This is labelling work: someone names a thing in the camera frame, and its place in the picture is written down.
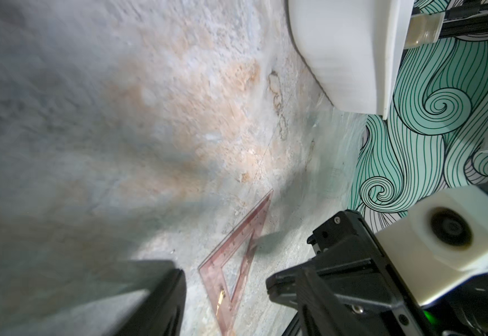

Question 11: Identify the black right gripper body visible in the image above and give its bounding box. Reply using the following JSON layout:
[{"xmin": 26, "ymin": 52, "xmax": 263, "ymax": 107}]
[{"xmin": 306, "ymin": 210, "xmax": 437, "ymax": 335}]

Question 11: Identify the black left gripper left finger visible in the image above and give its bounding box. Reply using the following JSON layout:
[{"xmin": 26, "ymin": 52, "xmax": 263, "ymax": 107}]
[{"xmin": 115, "ymin": 269, "xmax": 187, "ymax": 335}]

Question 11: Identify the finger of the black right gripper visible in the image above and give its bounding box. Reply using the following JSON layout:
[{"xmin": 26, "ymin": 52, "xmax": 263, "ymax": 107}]
[{"xmin": 266, "ymin": 258, "xmax": 420, "ymax": 335}]

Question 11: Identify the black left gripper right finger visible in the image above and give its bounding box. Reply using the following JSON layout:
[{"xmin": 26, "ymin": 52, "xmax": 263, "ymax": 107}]
[{"xmin": 295, "ymin": 268, "xmax": 370, "ymax": 335}]

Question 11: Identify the pink small triangle ruler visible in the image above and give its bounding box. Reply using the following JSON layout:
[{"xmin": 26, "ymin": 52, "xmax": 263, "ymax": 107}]
[{"xmin": 199, "ymin": 190, "xmax": 273, "ymax": 335}]

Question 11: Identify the white plastic storage box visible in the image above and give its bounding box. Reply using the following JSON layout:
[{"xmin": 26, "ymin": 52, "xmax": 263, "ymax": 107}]
[{"xmin": 287, "ymin": 0, "xmax": 413, "ymax": 119}]

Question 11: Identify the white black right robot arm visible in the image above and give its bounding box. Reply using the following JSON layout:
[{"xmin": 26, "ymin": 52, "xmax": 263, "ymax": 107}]
[{"xmin": 266, "ymin": 210, "xmax": 488, "ymax": 335}]

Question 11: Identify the spice jar with white lid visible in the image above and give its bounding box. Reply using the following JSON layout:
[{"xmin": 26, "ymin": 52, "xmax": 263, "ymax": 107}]
[{"xmin": 404, "ymin": 12, "xmax": 445, "ymax": 50}]

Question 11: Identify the black tripod microphone stand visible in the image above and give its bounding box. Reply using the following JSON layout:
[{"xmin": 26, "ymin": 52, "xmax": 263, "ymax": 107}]
[{"xmin": 411, "ymin": 0, "xmax": 488, "ymax": 39}]

